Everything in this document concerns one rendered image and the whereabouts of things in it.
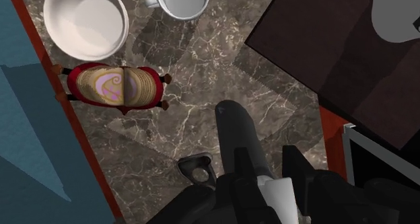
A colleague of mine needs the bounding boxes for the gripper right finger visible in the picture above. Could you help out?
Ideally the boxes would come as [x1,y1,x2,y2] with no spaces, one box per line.
[282,145,420,224]

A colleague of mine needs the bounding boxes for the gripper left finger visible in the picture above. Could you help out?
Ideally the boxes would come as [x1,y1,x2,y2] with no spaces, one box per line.
[147,147,263,224]

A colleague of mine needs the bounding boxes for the white mug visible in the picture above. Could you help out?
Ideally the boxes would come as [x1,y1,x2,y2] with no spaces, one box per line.
[144,0,211,21]

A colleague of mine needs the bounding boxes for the white bowl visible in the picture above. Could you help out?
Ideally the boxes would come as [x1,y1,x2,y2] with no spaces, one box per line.
[43,0,130,62]

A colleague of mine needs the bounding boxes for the black appliance white frame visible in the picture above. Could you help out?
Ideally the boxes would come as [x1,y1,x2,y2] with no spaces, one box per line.
[342,122,420,192]

